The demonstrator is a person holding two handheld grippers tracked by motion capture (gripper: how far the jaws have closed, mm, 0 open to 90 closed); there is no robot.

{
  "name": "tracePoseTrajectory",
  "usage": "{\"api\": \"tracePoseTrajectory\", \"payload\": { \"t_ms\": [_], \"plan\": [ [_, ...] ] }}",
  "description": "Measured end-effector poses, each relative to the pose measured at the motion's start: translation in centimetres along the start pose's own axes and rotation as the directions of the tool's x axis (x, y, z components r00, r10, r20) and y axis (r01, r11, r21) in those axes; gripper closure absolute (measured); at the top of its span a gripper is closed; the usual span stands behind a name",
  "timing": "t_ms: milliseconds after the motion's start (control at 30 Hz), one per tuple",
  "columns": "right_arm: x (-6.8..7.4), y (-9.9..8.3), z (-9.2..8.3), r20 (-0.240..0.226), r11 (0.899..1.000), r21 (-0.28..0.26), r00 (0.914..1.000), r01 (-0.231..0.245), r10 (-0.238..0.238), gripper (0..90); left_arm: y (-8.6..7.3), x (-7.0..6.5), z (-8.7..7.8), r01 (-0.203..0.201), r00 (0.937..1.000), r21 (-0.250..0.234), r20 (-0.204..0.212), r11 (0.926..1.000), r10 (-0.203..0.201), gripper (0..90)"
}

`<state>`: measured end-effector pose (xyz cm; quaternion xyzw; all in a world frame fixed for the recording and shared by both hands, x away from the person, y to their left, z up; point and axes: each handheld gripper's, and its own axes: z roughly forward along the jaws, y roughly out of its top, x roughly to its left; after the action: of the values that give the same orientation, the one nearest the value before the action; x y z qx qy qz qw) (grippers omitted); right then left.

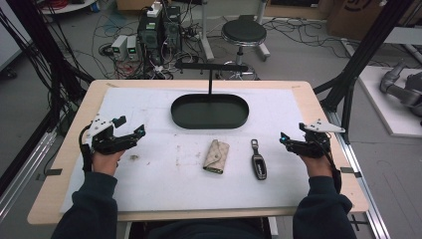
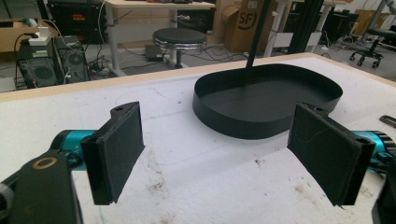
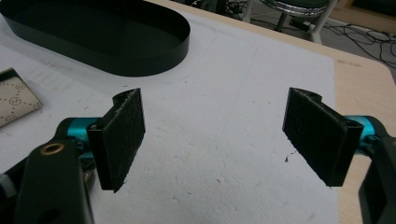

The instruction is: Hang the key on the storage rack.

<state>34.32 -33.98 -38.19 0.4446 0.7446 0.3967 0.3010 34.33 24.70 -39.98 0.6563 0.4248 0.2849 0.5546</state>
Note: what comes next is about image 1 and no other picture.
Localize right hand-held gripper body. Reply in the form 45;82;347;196
288;119;346;159

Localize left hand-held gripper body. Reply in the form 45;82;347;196
84;114;138;156

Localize person's left hand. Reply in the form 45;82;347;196
91;148;126;177

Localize person's right hand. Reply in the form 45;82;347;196
299;154;333;179

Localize black car key fob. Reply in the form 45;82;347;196
250;138;269;181

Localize white table mat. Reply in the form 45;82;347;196
59;87;312;214

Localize black oval tray with T-stand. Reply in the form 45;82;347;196
170;61;250;130

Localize beige key pouch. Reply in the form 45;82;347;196
202;138;231;175

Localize grey bench power supply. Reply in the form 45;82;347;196
126;35;140;62
110;34;129;62

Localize white floor board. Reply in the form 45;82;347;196
357;65;422;139

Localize white table leg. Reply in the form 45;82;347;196
254;0;272;63
198;0;216;62

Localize black computer tower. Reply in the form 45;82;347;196
136;13;164;66
161;5;183;54

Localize black round stool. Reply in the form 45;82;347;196
220;14;269;81

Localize white power strip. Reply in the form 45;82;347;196
146;2;164;19

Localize cardboard box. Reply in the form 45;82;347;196
325;0;422;42

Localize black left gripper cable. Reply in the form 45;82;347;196
78;123;95;173

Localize aluminium rail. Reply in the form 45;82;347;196
0;128;58;221
325;109;393;239

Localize black frame post with cables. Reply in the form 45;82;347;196
5;0;97;133

